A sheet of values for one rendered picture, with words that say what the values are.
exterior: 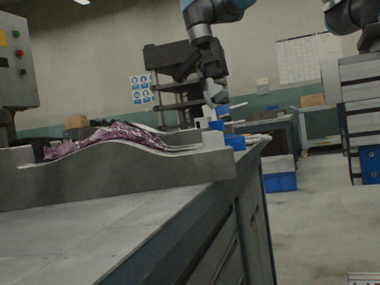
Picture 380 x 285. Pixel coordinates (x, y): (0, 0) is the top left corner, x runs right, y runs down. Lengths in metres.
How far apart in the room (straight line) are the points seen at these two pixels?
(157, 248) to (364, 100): 0.54
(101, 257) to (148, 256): 0.06
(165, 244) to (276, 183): 3.84
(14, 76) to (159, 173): 1.15
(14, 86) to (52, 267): 1.38
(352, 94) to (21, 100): 1.31
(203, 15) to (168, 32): 6.94
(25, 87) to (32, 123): 8.01
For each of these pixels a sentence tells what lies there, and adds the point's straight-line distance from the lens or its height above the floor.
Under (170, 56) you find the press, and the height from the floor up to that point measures 1.84.
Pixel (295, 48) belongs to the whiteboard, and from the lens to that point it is 7.55.
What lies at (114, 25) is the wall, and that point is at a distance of 8.66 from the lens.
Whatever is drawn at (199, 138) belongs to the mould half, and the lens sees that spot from 0.95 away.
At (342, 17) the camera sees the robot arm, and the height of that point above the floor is 1.19.
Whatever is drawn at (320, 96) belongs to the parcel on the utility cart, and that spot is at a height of 1.03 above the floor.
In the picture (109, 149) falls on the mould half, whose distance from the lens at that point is 0.66.
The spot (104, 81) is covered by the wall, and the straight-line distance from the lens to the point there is 8.63.
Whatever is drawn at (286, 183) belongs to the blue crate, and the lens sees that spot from 4.25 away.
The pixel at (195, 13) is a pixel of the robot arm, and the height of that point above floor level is 1.23.
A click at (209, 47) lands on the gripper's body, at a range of 1.15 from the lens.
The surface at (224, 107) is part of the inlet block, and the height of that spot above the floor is 0.94.
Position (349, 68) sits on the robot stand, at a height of 0.97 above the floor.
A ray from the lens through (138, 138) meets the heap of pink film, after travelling 0.71.
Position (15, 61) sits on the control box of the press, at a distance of 1.73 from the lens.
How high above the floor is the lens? 0.91
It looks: 3 degrees down
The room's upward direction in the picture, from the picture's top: 8 degrees counter-clockwise
